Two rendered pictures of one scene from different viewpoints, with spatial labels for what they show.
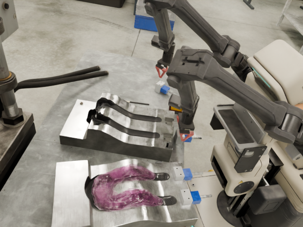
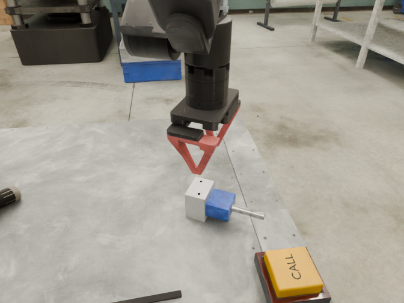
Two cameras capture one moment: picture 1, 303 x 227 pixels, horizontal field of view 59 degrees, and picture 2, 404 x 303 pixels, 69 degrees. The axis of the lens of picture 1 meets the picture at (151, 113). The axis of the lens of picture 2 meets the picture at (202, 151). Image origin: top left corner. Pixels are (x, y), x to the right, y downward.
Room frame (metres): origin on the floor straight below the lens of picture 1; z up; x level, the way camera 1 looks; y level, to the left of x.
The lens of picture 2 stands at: (0.95, 0.02, 1.19)
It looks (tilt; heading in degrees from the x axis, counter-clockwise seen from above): 36 degrees down; 354
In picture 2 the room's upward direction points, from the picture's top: straight up
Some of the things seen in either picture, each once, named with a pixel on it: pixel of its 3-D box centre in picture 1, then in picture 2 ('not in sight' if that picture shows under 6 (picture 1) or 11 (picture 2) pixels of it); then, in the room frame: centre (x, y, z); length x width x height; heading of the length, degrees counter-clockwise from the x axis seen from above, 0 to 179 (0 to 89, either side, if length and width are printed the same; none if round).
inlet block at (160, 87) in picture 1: (166, 90); (226, 205); (1.29, -0.06, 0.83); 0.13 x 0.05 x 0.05; 63
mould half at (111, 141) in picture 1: (121, 123); not in sight; (0.90, 0.13, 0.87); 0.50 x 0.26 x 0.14; 91
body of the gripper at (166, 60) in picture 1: (167, 57); (207, 88); (1.31, -0.03, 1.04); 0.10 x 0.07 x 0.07; 152
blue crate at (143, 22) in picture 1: (154, 19); (152, 65); (4.11, 0.22, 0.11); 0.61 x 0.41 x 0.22; 91
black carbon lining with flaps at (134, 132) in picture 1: (124, 117); not in sight; (0.89, 0.12, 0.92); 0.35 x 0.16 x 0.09; 91
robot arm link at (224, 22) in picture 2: (168, 46); (202, 39); (1.31, -0.02, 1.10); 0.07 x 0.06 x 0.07; 67
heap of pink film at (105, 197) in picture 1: (127, 185); not in sight; (0.56, 0.04, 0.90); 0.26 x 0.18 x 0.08; 109
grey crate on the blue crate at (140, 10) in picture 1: (156, 8); (150, 48); (4.11, 0.22, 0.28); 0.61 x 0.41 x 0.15; 91
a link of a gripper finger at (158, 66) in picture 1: (162, 70); (199, 142); (1.29, -0.02, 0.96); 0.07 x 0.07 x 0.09; 62
